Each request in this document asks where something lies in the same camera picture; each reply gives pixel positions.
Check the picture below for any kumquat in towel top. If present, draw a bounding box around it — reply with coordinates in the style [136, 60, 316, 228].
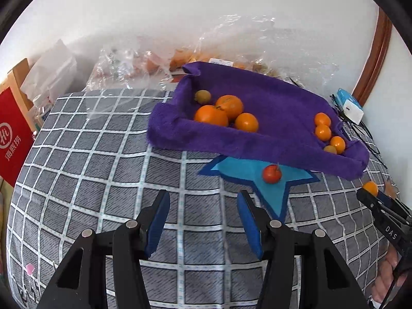
[314, 112, 332, 127]

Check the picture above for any yellowish kumquat in towel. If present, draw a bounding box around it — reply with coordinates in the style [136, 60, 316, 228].
[323, 145, 337, 154]

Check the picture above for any white plastic bag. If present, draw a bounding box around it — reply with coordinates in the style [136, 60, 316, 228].
[20, 40, 77, 107]

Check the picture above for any purple fleece towel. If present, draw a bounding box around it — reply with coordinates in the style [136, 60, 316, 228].
[147, 62, 370, 181]

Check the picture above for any small green-yellow fruit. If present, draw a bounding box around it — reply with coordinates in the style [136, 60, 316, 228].
[194, 90, 212, 105]

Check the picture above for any person's right hand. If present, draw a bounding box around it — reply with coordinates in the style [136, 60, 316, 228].
[372, 244, 399, 305]

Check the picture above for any clear bag of tomatoes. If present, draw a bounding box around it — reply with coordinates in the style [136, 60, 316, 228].
[85, 45, 174, 91]

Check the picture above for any orange tangerine front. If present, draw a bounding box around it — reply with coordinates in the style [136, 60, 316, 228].
[193, 105, 229, 127]

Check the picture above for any large orange tangerine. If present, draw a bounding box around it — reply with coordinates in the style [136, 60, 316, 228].
[234, 112, 259, 133]

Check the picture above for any red paper bag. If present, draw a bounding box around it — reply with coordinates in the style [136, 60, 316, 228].
[0, 87, 33, 187]

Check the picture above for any black cable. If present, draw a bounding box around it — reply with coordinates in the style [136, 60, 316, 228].
[330, 93, 389, 170]

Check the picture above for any orange tangerine back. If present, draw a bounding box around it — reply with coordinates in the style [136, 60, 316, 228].
[215, 95, 244, 121]

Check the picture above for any grey checked bed sheet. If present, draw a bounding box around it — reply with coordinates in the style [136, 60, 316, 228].
[6, 90, 399, 308]

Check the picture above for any clear plastic bag of kumquats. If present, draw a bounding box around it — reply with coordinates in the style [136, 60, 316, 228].
[170, 14, 339, 93]

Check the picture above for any brown wooden frame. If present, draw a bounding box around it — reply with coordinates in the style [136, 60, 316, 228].
[352, 8, 392, 107]

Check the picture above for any small red crabapple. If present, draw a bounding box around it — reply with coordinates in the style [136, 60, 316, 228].
[262, 165, 282, 184]

